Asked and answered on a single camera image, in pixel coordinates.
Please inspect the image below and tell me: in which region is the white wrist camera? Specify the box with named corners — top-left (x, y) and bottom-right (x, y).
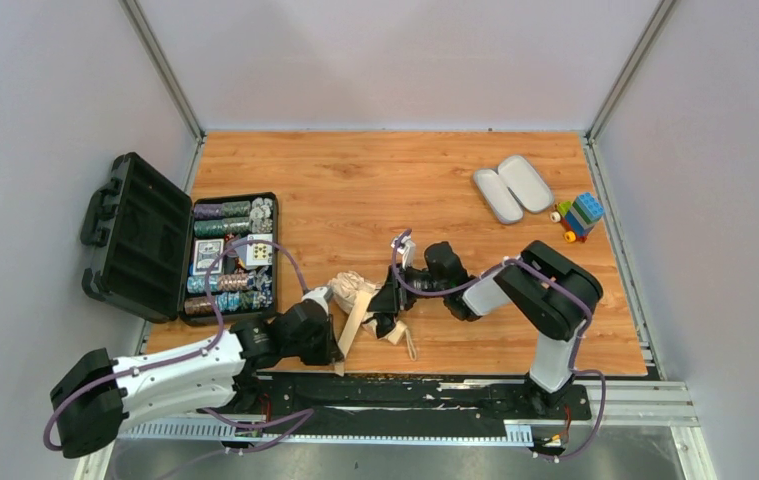
top-left (391, 235), bottom-right (417, 269)
top-left (302, 285), bottom-right (333, 316)

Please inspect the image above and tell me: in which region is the grey glasses case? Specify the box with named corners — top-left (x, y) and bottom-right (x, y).
top-left (472, 154), bottom-right (555, 225)

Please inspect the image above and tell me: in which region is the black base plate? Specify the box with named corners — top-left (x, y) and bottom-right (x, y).
top-left (234, 373), bottom-right (592, 438)

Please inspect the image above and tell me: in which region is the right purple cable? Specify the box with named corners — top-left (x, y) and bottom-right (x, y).
top-left (390, 228), bottom-right (609, 462)

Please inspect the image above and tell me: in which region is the black poker chip case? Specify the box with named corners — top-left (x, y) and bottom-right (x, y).
top-left (80, 152), bottom-right (279, 326)

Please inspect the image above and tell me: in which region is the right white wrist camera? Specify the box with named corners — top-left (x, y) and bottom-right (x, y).
top-left (391, 235), bottom-right (417, 269)

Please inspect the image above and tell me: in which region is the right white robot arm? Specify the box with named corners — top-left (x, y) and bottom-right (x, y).
top-left (367, 234), bottom-right (604, 396)

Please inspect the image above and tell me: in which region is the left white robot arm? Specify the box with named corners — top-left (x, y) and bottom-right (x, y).
top-left (44, 294), bottom-right (340, 459)

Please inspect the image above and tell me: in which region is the aluminium frame rail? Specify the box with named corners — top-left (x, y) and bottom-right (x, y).
top-left (118, 374), bottom-right (698, 448)

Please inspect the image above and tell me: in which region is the colourful toy block car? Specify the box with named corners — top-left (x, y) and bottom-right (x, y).
top-left (549, 192), bottom-right (605, 243)

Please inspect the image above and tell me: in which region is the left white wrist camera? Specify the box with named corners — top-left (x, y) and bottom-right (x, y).
top-left (302, 285), bottom-right (333, 316)

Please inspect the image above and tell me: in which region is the beige folding umbrella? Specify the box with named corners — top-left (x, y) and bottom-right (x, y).
top-left (329, 271), bottom-right (418, 376)

